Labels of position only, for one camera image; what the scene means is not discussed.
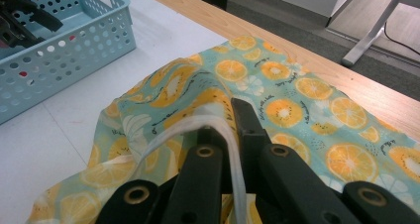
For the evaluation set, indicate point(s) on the orange slice print cloth bag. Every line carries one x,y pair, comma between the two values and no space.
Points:
297,118

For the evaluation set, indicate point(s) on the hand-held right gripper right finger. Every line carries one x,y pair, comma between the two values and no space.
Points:
247,125

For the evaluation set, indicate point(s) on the white and red tube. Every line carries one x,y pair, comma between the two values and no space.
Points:
23,74

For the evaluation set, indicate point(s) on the blue perforated plastic basket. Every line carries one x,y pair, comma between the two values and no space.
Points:
82,52

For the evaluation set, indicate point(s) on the white desk frame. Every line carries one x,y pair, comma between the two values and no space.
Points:
373,35

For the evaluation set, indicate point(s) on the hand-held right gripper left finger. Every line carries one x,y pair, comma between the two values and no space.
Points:
211,138

